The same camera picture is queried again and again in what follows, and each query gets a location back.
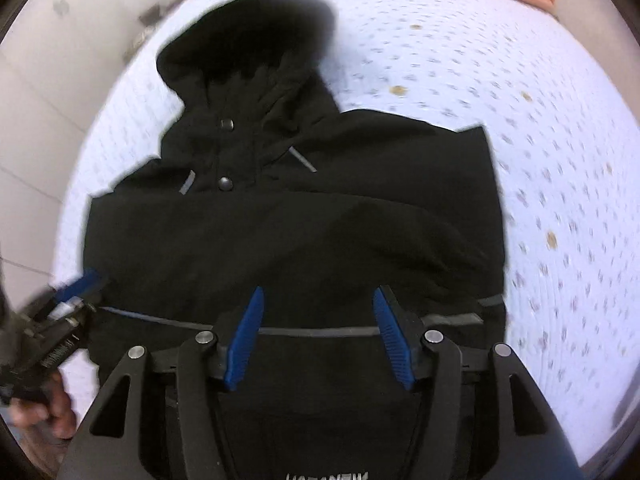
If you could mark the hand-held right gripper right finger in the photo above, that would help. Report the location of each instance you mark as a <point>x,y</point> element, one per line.
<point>395,340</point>

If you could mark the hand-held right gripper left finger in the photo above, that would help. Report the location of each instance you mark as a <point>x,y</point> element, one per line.
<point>245,340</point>

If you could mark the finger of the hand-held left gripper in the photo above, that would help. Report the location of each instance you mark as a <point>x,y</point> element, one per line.
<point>82,322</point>
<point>82,282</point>

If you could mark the black hooded jacket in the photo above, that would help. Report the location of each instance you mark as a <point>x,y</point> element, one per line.
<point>300,240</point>

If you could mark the person's left hand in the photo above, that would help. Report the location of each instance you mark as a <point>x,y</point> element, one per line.
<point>60,410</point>

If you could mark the white wardrobe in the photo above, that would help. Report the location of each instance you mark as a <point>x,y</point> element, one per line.
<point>40,110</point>

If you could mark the bed with floral cover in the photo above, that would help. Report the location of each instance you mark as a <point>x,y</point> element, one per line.
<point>450,85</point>

